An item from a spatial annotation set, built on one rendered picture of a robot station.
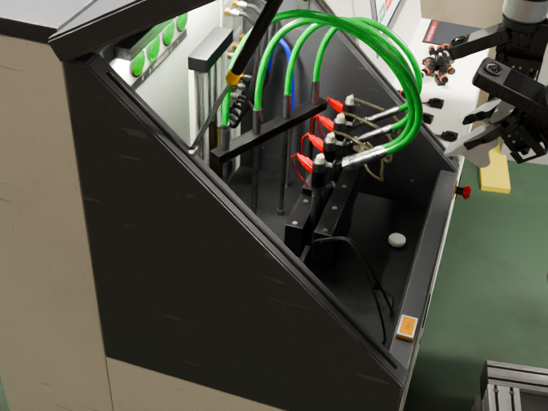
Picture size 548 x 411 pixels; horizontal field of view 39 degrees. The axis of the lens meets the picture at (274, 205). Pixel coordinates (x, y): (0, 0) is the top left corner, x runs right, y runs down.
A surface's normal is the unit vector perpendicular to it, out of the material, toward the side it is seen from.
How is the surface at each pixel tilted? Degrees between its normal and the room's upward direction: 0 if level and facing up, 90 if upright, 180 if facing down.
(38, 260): 90
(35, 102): 90
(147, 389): 90
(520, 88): 18
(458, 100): 0
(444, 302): 0
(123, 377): 90
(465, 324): 0
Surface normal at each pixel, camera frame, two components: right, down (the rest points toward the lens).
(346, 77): -0.32, 0.58
